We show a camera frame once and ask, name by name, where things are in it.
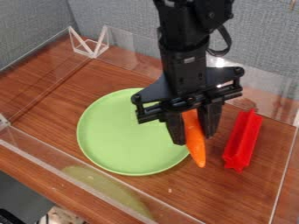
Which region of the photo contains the black cable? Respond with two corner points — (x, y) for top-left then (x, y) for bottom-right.
(205, 25), (233, 58)

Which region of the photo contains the orange toy carrot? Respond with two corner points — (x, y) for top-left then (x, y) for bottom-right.
(181, 109), (205, 168)

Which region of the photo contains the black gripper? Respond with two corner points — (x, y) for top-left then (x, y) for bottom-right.
(130, 47), (245, 145)

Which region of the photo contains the red plastic block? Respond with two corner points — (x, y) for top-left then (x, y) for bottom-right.
(221, 109), (263, 172)

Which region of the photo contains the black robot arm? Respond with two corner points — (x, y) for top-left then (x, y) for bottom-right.
(130, 0), (244, 145)

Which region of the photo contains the green round plate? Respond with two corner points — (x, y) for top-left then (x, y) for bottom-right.
(76, 88), (189, 176)

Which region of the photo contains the clear acrylic corner bracket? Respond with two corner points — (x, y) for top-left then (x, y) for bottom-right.
(68, 25), (109, 59)

